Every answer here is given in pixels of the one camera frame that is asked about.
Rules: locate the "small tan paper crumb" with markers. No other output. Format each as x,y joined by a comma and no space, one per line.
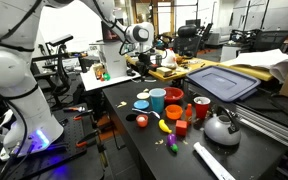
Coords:
159,142
185,142

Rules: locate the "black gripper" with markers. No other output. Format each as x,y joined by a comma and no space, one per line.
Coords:
144,58

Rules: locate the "cream round plate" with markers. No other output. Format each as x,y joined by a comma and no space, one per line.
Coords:
143,95

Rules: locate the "red plastic cup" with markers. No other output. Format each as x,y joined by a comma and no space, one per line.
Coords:
202,106

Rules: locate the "silver metal fork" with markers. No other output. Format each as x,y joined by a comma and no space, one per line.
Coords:
155,115
149,80

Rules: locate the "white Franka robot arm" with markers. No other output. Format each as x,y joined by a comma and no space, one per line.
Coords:
7,70

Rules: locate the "blue plastic plate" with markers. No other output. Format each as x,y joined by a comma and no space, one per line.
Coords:
141,104

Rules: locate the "red toy cube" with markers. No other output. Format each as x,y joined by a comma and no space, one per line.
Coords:
181,128

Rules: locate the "dark blue bin lid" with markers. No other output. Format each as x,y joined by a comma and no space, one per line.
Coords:
222,82

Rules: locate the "black office chair with headrest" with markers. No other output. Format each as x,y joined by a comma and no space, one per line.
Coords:
187,40

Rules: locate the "white side table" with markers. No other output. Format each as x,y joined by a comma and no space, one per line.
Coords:
95,84

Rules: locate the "black round disc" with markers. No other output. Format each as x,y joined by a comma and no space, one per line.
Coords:
131,117

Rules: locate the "small orange cup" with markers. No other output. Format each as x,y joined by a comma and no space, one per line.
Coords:
142,120

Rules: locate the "green toy ball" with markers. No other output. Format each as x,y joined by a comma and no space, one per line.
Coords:
107,76

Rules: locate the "triangular tan paper scrap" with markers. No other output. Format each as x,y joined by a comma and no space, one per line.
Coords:
146,90

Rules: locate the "white monitor stand box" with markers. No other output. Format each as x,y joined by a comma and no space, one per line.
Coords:
115,63

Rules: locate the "purple toy eggplant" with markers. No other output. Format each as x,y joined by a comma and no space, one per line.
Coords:
171,140

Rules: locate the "aluminium frame rail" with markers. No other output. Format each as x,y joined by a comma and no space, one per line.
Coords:
270,123

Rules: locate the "stack of white papers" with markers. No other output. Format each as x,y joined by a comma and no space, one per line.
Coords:
267,60

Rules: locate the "crumpled tan paper scrap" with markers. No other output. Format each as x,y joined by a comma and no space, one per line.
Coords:
121,104

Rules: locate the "yellow wooden table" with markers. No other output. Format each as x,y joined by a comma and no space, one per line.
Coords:
214,64

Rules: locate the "red plastic bowl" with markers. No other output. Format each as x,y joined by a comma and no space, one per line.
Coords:
174,95

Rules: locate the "orange plastic bowl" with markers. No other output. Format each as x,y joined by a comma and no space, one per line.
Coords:
174,111

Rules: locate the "black mesh office chair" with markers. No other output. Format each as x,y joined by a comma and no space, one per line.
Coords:
270,40

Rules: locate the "orange toy bottle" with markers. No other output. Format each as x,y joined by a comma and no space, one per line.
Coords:
188,115

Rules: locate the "black device with red panel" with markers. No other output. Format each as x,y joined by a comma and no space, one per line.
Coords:
154,68

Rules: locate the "light blue plastic cup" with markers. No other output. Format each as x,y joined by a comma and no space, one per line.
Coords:
157,100

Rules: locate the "tan flat box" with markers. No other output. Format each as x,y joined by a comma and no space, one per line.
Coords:
164,71

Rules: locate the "white flat bar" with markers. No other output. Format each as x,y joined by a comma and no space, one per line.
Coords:
214,163

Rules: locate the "yellow toy banana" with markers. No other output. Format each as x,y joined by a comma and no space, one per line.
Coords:
164,126

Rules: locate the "black armrest chair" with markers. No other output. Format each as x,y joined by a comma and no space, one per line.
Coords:
59,40

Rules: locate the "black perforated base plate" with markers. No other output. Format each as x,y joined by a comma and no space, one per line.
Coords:
70,160

